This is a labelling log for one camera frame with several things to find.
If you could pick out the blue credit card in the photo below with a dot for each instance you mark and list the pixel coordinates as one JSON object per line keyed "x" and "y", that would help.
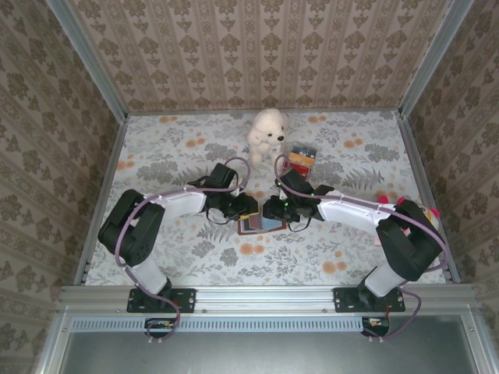
{"x": 272, "y": 224}

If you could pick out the red credit card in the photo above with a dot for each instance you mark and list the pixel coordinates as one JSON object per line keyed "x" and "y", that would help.
{"x": 256, "y": 221}

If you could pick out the brown leather card holder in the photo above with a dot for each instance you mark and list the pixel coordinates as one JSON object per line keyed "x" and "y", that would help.
{"x": 241, "y": 233}

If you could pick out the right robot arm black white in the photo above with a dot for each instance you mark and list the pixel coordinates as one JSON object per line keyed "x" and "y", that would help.
{"x": 401, "y": 249}

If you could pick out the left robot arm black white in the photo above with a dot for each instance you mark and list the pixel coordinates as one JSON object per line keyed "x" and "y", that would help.
{"x": 132, "y": 233}

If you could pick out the floral table cloth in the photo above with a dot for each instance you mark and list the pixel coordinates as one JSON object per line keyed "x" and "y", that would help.
{"x": 273, "y": 261}

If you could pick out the white plush bear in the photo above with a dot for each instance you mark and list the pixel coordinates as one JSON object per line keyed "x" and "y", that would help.
{"x": 265, "y": 134}

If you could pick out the grey metal panel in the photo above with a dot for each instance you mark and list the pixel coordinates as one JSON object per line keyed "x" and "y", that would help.
{"x": 273, "y": 350}

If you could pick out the small circuit board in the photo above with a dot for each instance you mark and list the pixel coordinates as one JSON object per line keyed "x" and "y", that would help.
{"x": 376, "y": 325}
{"x": 160, "y": 326}

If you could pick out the plush doll with glasses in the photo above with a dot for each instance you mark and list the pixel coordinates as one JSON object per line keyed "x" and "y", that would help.
{"x": 429, "y": 218}

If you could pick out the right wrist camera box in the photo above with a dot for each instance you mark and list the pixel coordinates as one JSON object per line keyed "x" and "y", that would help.
{"x": 293, "y": 182}

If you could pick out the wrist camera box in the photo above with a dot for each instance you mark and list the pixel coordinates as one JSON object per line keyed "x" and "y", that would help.
{"x": 224, "y": 175}
{"x": 293, "y": 182}

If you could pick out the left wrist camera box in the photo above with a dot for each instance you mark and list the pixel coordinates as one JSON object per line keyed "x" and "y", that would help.
{"x": 224, "y": 175}

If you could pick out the aluminium mounting rail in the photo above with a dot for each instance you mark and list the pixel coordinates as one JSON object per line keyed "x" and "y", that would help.
{"x": 265, "y": 298}

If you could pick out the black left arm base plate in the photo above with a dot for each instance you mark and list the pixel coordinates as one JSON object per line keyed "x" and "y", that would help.
{"x": 187, "y": 300}

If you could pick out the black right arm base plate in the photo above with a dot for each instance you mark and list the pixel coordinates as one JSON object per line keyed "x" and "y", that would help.
{"x": 345, "y": 300}

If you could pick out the aluminium side rail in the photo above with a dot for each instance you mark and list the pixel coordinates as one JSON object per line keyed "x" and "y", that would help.
{"x": 113, "y": 163}
{"x": 417, "y": 163}

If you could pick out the aluminium frame post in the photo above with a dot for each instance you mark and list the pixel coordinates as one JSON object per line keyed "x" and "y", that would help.
{"x": 89, "y": 62}
{"x": 432, "y": 58}

